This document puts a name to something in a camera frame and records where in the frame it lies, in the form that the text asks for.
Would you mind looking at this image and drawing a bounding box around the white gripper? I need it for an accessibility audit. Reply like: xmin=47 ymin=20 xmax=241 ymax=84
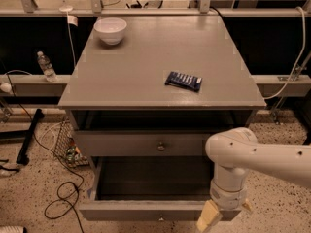
xmin=196 ymin=181 xmax=254 ymax=233

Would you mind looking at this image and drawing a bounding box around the grey drawer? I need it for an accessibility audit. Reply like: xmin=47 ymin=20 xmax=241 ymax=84
xmin=78 ymin=155 xmax=243 ymax=222
xmin=73 ymin=131 xmax=210 ymax=156

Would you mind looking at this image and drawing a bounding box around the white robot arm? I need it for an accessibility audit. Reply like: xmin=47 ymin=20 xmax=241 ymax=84
xmin=196 ymin=127 xmax=311 ymax=233

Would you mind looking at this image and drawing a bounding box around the grey top drawer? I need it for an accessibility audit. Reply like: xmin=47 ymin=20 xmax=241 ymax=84
xmin=73 ymin=131 xmax=210 ymax=156

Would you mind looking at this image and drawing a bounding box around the grey wooden drawer cabinet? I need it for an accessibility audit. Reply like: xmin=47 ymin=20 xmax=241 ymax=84
xmin=57 ymin=14 xmax=267 ymax=192

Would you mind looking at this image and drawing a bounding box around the blue snack packet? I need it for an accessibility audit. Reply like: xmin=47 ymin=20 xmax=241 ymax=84
xmin=164 ymin=71 xmax=202 ymax=92

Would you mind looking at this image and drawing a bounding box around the black metal bar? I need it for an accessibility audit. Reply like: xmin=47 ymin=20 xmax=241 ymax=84
xmin=17 ymin=109 xmax=44 ymax=165

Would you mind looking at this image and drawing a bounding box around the white ceramic bowl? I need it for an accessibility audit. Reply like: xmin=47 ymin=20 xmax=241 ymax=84
xmin=93 ymin=17 xmax=127 ymax=45

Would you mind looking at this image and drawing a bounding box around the clear plastic water bottle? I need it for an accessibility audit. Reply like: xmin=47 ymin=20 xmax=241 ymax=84
xmin=37 ymin=51 xmax=56 ymax=83

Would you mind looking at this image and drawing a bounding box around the white hanging cable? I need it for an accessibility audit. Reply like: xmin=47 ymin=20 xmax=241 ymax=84
xmin=263 ymin=6 xmax=307 ymax=101

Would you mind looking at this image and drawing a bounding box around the wire mesh basket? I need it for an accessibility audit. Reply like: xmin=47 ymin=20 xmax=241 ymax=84
xmin=54 ymin=119 xmax=88 ymax=168

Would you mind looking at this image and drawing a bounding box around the black floor cable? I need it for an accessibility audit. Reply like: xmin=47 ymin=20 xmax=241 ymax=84
xmin=4 ymin=71 xmax=86 ymax=233

